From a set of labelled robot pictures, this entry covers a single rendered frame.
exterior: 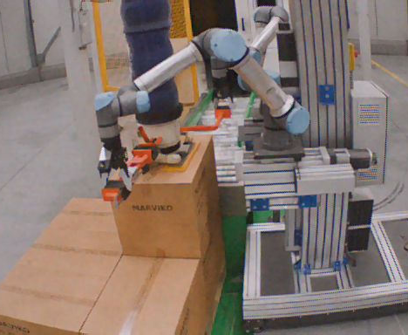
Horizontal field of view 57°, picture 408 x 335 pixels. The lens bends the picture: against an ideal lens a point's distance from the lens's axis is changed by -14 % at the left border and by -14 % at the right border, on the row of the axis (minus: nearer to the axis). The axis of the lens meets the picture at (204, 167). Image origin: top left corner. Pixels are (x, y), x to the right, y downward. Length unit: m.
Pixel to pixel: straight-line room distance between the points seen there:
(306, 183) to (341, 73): 0.55
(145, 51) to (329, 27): 0.84
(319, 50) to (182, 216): 0.98
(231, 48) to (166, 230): 0.92
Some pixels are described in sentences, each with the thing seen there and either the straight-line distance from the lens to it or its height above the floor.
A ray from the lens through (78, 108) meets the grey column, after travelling 3.48.
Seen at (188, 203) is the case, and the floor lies 0.85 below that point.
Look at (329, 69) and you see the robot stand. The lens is 1.97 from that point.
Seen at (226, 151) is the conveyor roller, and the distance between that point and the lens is 3.20.
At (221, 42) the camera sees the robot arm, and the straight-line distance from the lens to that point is 1.49.
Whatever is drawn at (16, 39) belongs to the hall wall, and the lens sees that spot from 13.09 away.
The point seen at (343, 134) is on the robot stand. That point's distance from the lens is 2.07.
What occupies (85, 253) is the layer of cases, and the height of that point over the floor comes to 0.54.
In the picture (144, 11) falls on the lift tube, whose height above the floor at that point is 1.69.
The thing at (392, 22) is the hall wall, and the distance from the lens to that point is 11.84.
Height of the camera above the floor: 1.73
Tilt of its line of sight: 23 degrees down
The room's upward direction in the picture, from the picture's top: 6 degrees counter-clockwise
